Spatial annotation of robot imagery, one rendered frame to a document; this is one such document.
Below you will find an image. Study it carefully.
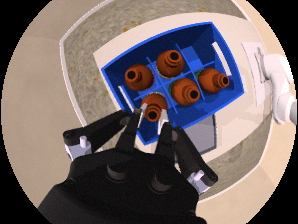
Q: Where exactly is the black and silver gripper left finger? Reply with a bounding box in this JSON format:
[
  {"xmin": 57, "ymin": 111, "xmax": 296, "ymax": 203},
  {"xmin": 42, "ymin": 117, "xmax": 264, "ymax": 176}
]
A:
[{"xmin": 63, "ymin": 103, "xmax": 148, "ymax": 180}]

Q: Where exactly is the blue plastic crate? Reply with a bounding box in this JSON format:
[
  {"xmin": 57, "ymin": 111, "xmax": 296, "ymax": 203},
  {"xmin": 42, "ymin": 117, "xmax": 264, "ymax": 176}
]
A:
[{"xmin": 101, "ymin": 22, "xmax": 244, "ymax": 146}]

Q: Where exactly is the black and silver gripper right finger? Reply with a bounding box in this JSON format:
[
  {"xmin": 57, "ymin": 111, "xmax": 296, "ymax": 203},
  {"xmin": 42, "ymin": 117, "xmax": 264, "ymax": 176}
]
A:
[{"xmin": 151, "ymin": 109, "xmax": 218, "ymax": 196}]

